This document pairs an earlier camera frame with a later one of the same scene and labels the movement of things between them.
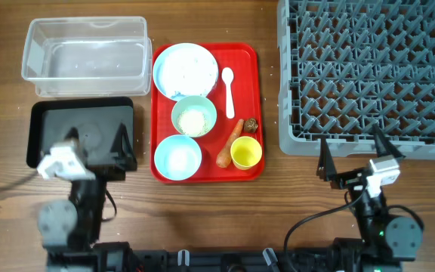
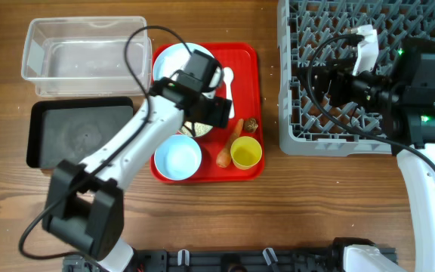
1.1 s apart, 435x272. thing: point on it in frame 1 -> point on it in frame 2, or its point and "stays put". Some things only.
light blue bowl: x=177 y=157 stays put
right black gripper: x=324 y=168 -> x=339 y=75
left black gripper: x=113 y=175 -> x=215 y=112
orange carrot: x=224 y=156 stays put
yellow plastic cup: x=245 y=152 stays put
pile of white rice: x=192 y=122 stays put
